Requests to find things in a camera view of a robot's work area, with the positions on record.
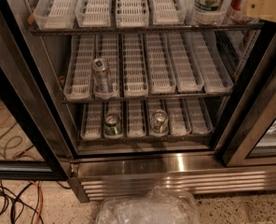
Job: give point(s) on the wire shelf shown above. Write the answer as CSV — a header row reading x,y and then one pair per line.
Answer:
x,y
148,139
146,30
163,96

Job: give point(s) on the stainless steel fridge body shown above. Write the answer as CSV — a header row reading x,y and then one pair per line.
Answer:
x,y
101,171

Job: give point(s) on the glass fridge door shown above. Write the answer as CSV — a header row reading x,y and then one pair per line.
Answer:
x,y
254,143
30,70

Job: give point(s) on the right glass fridge door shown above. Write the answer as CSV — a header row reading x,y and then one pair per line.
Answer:
x,y
254,143

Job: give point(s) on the middle wire shelf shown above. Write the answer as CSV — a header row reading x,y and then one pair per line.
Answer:
x,y
163,96

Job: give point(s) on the clear crumpled plastic bag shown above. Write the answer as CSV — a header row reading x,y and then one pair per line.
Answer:
x,y
158,206

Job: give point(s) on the bottom wire shelf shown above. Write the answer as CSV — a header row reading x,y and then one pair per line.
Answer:
x,y
148,139

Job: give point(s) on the top wire shelf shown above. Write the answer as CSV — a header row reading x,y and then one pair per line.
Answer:
x,y
146,30

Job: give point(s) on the left glass fridge door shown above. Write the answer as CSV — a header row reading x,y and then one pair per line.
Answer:
x,y
30,70

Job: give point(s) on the silver blue can middle shelf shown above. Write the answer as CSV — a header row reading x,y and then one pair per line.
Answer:
x,y
102,75

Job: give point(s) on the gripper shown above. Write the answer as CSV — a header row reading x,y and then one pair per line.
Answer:
x,y
266,6

